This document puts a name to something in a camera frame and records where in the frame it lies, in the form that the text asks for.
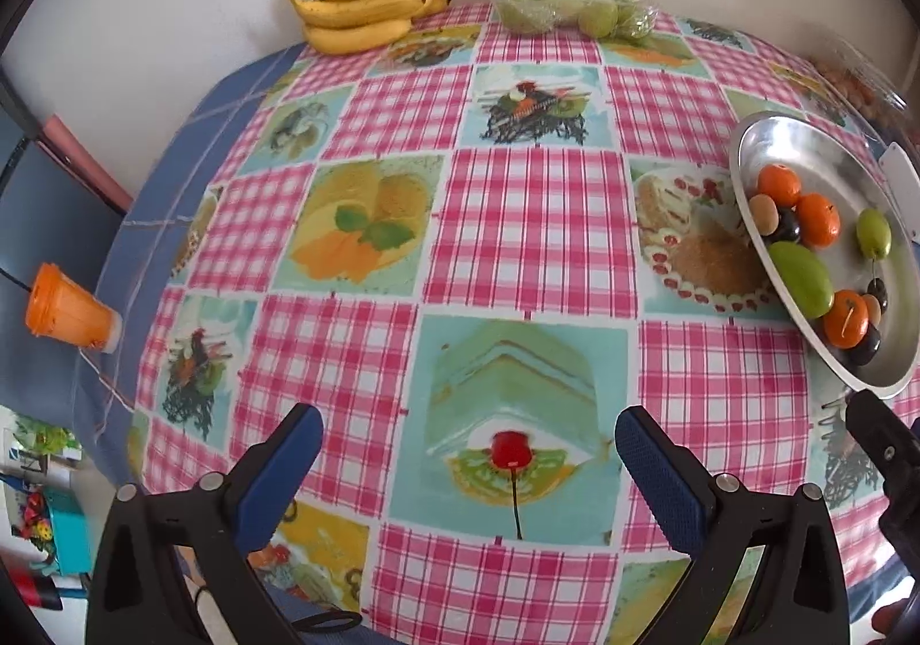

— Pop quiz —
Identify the brown kiwi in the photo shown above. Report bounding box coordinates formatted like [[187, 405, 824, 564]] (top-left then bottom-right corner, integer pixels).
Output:
[[749, 194, 780, 237], [861, 293, 883, 329]]

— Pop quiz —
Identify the orange tangerine with stem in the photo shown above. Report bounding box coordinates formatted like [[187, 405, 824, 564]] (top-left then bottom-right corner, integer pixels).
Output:
[[822, 290, 870, 349]]

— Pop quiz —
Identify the large green mango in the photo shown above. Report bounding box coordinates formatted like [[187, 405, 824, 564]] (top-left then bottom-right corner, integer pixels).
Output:
[[769, 240, 834, 320]]

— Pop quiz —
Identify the small green mango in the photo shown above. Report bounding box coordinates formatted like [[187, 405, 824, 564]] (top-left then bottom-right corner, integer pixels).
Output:
[[856, 208, 892, 260]]

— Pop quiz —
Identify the plastic tray of green fruits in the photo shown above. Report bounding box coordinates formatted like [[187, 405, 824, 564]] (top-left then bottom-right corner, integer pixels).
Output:
[[489, 0, 660, 41]]

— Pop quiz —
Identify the orange plastic cup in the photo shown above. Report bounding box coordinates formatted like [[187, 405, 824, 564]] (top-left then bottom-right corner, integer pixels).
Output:
[[25, 263, 123, 354]]

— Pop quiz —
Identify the white plastic box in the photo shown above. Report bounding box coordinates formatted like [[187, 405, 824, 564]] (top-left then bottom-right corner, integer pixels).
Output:
[[880, 142, 920, 217]]

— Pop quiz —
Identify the silver metal plate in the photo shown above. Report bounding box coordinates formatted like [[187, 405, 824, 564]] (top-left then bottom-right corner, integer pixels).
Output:
[[728, 111, 918, 399]]

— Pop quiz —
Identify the clear box of longans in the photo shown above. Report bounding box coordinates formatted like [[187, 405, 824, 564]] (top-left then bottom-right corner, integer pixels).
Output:
[[809, 36, 912, 133]]

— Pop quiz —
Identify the checkered fruit-print tablecloth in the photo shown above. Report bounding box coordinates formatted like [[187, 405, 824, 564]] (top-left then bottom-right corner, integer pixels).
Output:
[[126, 7, 889, 643]]

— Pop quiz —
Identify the yellow banana bunch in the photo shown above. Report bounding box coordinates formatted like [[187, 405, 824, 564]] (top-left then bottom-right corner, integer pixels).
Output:
[[287, 0, 451, 56]]

